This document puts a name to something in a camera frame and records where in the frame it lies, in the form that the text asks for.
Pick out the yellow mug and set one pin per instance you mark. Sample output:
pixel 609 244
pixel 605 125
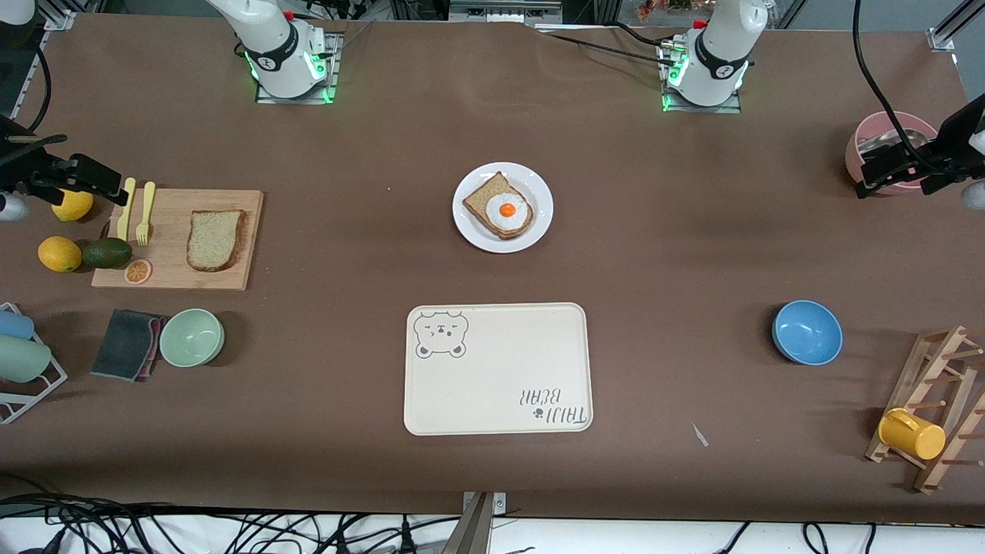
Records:
pixel 912 435

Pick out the yellow plastic fork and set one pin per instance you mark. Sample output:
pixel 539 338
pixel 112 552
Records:
pixel 145 208

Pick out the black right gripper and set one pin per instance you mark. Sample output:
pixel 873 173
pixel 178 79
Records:
pixel 17 169

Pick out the wooden cup rack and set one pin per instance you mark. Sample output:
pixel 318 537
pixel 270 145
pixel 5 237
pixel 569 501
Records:
pixel 950 385

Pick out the blue bowl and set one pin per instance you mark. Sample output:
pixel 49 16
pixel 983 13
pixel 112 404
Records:
pixel 807 332

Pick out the pale green bowl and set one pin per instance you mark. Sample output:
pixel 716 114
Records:
pixel 191 338

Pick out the light brown bread slice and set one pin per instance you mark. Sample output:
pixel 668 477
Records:
pixel 215 240

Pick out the cream bear print tray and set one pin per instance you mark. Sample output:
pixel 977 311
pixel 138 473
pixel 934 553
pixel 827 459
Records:
pixel 492 369

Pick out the metal table bracket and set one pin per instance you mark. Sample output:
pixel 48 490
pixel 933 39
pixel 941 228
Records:
pixel 479 527

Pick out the yellow lemon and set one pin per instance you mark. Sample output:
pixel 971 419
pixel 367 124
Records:
pixel 60 255
pixel 71 209

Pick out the wooden cutting board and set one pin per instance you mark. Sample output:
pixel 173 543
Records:
pixel 169 231

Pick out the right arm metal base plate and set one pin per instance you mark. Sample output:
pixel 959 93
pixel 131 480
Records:
pixel 332 69

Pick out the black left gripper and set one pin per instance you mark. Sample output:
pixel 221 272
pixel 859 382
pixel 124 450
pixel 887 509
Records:
pixel 956 139

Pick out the grey folded cloth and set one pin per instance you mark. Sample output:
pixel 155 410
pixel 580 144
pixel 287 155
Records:
pixel 123 346

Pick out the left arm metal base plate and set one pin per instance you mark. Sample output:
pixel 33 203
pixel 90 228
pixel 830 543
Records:
pixel 735 106

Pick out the light blue cup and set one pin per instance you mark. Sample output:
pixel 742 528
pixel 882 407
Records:
pixel 15 325

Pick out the yellow plastic knife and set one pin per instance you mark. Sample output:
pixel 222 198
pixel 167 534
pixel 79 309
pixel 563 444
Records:
pixel 125 208

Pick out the brown bread slice under egg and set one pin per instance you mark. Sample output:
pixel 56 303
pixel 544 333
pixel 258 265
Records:
pixel 481 201

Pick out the toy fried egg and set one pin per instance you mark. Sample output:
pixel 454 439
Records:
pixel 506 210

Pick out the orange fruit slice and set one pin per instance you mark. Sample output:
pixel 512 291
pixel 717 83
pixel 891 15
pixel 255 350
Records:
pixel 138 271

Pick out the dark green avocado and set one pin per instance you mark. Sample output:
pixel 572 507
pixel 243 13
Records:
pixel 107 253

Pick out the metal ladle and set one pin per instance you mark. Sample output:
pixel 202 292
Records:
pixel 904 141

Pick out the pink bowl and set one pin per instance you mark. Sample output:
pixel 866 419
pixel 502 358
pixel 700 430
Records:
pixel 856 154

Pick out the aluminium frame profile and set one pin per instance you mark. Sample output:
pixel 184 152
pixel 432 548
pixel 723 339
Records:
pixel 950 31
pixel 58 15

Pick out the small white tape scrap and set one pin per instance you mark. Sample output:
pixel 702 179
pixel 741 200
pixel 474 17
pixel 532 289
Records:
pixel 699 435

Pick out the pale green cup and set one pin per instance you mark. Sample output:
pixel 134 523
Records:
pixel 21 359

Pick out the white round plate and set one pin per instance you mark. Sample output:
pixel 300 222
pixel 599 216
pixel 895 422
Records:
pixel 539 223

